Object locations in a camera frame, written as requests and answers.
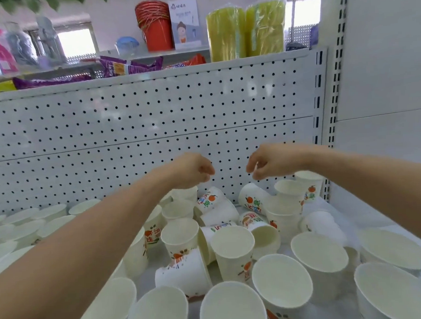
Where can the person's right hand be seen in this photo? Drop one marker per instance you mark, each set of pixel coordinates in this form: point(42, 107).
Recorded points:
point(280, 160)

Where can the person's left hand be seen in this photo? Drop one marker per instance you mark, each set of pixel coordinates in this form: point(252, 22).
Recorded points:
point(188, 170)

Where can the person's left fingers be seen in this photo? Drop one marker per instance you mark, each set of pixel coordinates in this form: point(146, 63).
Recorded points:
point(206, 171)

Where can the person's right fingers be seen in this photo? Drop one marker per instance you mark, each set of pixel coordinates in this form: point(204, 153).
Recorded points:
point(255, 168)

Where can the person's right forearm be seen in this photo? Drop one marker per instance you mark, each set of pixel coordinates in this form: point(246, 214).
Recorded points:
point(371, 182)

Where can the person's left forearm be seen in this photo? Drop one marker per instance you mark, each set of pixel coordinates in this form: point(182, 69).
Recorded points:
point(82, 246)

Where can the pile of white paper cups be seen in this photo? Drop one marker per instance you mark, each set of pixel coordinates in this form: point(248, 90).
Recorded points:
point(232, 243)

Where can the white pegboard shelf panel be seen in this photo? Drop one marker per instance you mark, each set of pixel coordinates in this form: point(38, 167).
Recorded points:
point(152, 115)

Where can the red orange snack packet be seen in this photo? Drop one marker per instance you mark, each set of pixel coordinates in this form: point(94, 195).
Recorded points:
point(187, 60)

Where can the white slotted shelf upright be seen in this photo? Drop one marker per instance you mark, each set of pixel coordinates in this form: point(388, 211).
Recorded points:
point(339, 72)

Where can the dark blue small item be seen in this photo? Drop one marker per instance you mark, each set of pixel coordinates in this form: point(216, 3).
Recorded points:
point(296, 46)

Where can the purple snack packet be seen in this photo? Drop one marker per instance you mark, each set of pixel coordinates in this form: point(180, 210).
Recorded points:
point(50, 81)
point(129, 66)

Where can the yellow wrapped cup pack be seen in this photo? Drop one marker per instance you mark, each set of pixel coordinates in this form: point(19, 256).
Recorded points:
point(226, 35)

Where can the green wrapped cup pack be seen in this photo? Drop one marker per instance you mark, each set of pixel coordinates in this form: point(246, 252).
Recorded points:
point(265, 26)

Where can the white blue cartoon sign card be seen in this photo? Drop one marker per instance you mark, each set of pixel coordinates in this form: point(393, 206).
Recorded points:
point(185, 24)

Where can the blue lidded clear container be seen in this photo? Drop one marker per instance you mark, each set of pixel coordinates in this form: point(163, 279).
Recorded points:
point(127, 46)

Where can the stack of red plastic buckets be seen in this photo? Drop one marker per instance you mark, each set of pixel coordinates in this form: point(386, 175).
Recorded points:
point(154, 27)

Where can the clear bagged bottle item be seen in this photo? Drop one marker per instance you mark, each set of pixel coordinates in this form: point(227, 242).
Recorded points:
point(50, 41)

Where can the yellow snack packet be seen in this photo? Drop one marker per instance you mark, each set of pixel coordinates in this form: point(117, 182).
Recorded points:
point(0, 87)

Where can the clear bagged grey item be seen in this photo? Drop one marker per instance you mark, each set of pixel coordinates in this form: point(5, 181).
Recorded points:
point(20, 46)

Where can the pink packaged item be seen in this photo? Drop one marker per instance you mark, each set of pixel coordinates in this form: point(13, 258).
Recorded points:
point(2, 52)

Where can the green plant leaves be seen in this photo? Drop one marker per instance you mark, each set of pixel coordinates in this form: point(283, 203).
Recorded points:
point(33, 3)

